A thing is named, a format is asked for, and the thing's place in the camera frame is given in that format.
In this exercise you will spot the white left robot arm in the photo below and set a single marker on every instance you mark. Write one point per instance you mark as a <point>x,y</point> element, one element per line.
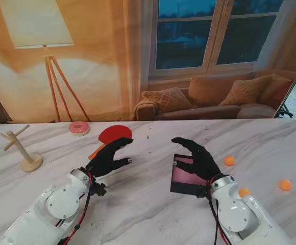
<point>61,201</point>

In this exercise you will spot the pink frosted toy donut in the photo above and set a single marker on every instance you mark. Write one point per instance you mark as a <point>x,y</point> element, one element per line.
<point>79,128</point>

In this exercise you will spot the black box with pink inside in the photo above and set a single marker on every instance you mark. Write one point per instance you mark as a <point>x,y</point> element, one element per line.
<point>181,177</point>

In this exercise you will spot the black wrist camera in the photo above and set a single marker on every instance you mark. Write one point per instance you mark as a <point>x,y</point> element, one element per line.
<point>100,189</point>
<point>203,192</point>

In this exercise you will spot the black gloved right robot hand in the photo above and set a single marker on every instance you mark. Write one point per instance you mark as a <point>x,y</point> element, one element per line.
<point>202,163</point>

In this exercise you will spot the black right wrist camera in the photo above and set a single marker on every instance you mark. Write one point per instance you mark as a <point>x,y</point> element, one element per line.
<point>203,192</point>

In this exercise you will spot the red ping pong bat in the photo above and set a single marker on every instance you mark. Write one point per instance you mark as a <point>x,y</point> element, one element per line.
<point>112,132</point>

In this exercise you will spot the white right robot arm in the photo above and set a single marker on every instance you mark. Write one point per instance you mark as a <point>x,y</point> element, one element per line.
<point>240,214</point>

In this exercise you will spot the wooden peg stand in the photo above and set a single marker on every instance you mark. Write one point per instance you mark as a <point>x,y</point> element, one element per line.
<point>30,163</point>

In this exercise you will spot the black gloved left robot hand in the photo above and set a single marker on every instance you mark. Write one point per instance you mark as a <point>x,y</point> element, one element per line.
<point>104,160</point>

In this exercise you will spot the black tripod stand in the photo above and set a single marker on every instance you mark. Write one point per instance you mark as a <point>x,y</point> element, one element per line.
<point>284,111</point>

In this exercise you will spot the orange ping pong ball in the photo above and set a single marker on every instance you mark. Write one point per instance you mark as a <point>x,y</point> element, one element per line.
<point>285,185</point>
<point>229,160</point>
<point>244,192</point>

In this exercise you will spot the printed living room backdrop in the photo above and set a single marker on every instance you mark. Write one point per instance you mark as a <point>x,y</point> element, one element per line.
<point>99,63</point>

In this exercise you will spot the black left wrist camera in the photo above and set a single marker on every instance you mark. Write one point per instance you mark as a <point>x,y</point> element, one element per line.
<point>100,189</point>

